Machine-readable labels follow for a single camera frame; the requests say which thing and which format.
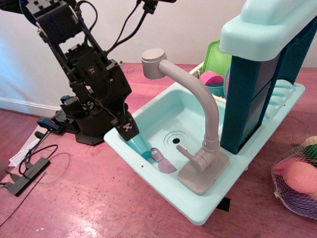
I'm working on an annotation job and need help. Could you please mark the white paper sheet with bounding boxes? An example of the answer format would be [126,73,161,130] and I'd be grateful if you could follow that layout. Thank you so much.
[8,126,47,167]

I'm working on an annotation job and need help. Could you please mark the black usb hub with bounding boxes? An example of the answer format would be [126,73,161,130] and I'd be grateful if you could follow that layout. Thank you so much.
[4,157,51,196]

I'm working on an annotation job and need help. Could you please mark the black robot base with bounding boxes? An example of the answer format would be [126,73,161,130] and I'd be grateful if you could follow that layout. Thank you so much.
[51,94,124,145]

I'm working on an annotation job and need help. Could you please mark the pink plastic bowl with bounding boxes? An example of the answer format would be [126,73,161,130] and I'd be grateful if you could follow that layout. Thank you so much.
[199,71,224,87]

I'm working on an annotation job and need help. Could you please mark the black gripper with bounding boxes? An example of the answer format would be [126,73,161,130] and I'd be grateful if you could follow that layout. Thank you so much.
[65,46,139,141]

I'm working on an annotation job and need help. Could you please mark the mesh bag of toy food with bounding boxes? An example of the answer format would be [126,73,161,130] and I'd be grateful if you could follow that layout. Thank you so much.
[271,136,317,219]

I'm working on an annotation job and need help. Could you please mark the cream dish rack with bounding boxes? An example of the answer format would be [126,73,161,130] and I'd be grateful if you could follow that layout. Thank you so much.
[189,62,226,103]

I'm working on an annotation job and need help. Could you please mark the purple toy spatula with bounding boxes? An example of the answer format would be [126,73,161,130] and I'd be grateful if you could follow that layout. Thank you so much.
[151,147,177,174]

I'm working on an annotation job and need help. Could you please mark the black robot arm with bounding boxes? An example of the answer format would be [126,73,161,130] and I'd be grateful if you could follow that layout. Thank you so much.
[0,0,139,141]

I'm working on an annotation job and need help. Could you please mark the blue black clamp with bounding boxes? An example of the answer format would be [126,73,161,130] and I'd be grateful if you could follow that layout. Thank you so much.
[37,117,62,133]

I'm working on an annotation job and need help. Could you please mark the teal plastic cup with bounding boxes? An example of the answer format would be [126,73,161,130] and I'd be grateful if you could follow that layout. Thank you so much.
[126,134,152,160]

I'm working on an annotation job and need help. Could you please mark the teal plastic bowl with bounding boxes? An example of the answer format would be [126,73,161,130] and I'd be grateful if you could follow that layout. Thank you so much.
[206,83,225,98]

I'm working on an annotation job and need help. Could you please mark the beige toy faucet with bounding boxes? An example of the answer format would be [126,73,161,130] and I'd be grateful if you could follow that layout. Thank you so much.
[142,48,229,195]

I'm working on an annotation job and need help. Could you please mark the black tape piece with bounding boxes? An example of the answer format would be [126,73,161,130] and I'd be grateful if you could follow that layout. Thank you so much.
[216,197,231,212]

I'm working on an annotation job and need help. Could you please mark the teal toy shelf tower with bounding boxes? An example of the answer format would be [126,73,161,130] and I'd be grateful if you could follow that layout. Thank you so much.
[220,0,317,154]

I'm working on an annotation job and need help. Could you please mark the mint toy sink unit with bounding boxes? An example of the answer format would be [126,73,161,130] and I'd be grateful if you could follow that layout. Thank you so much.
[104,81,305,226]

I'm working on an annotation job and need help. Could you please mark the green plastic cutting board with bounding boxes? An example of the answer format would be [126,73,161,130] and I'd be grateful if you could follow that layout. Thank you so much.
[202,40,232,77]

